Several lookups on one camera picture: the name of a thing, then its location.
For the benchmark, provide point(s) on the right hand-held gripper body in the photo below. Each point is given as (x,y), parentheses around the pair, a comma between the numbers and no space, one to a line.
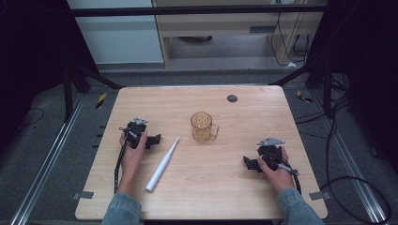
(270,153)

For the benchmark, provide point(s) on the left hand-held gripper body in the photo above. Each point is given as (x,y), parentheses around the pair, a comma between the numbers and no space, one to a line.
(135,131)

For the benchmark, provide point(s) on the white electric toothbrush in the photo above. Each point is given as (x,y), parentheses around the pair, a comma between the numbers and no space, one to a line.
(161,167)

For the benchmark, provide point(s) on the amber transparent cup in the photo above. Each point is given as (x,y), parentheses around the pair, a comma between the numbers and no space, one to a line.
(202,132)

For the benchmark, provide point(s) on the person's left hand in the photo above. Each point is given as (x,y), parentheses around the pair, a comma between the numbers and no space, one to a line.
(131,161)

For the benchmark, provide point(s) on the person's right hand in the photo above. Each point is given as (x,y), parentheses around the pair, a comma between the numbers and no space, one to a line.
(280,178)

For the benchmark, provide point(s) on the yellow black striped tape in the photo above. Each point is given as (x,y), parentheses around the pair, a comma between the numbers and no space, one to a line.
(303,97)

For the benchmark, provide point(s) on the grey round table grommet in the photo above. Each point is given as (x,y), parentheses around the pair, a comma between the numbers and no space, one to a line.
(232,98)

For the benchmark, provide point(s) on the black metal stand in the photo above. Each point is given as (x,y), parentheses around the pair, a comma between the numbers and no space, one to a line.
(327,90)
(67,93)

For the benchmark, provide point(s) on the white plug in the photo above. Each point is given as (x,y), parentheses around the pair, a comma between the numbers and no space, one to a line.
(291,65)

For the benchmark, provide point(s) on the white cabinet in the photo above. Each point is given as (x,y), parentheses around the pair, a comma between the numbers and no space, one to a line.
(119,37)

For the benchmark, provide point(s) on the black curtain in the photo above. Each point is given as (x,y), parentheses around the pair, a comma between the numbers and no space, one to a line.
(369,78)
(31,62)

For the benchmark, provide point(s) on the light wooden desk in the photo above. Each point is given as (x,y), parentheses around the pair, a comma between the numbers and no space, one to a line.
(219,25)

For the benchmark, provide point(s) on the grey table bracket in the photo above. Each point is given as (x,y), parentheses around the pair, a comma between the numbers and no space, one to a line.
(319,196)
(83,195)

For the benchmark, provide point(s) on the aluminium floor rail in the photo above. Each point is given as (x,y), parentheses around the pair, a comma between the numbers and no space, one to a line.
(353,168)
(47,168)

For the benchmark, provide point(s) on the black horizontal frame bar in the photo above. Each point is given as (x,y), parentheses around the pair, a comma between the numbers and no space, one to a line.
(187,10)

